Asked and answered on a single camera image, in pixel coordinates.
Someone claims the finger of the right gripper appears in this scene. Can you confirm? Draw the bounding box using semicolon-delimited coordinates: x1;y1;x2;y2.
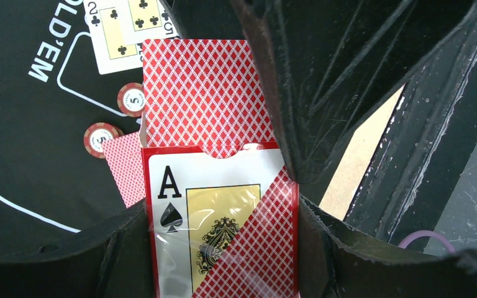
231;1;477;184

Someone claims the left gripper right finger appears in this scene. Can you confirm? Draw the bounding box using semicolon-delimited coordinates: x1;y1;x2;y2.
298;196;477;297

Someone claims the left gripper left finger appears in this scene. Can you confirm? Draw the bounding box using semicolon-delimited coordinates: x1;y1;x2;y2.
0;201;155;297

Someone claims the red playing card box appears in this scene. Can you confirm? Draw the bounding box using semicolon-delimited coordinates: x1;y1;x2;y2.
142;124;299;297

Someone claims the red-backed card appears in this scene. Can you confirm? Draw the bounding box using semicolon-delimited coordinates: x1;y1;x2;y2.
102;132;145;208

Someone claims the red-backed card deck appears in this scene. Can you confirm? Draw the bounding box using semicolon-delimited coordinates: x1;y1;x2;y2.
143;39;275;158

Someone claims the red chip pile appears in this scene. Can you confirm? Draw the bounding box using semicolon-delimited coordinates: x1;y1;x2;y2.
83;122;124;159

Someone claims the single red chip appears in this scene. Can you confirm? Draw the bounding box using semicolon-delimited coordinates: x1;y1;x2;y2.
117;83;145;118

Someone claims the face-up five of clubs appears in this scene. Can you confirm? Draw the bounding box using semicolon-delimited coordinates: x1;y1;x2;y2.
115;0;179;44

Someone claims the face-up two of clubs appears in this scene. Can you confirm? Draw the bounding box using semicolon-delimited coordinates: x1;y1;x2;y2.
83;0;142;75

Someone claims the black poker table mat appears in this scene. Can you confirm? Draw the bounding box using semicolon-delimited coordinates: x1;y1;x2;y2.
0;1;143;256

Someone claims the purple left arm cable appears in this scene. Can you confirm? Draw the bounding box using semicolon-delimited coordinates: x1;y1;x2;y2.
397;230;457;253

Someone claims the aluminium mounting rail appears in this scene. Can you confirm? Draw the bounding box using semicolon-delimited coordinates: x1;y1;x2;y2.
345;8;477;255

